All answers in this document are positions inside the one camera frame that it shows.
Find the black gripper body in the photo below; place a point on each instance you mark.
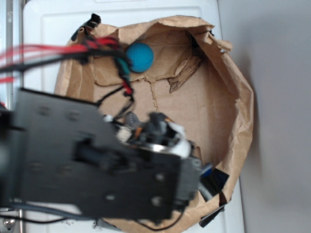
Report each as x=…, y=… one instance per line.
x=161, y=135

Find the gray plush animal toy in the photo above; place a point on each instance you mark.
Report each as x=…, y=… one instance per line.
x=132, y=120

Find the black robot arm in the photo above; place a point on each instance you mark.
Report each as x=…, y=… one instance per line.
x=60, y=150

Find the blue felt cloth piece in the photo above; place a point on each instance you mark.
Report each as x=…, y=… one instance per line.
x=206, y=170

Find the brown paper bag bin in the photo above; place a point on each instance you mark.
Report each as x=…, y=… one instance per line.
x=194, y=81

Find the teal foam ball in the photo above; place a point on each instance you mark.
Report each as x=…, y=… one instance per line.
x=141, y=56

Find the white plastic tray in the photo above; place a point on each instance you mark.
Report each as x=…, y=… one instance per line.
x=54, y=21

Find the aluminium frame rail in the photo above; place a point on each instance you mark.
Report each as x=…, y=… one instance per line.
x=9, y=21

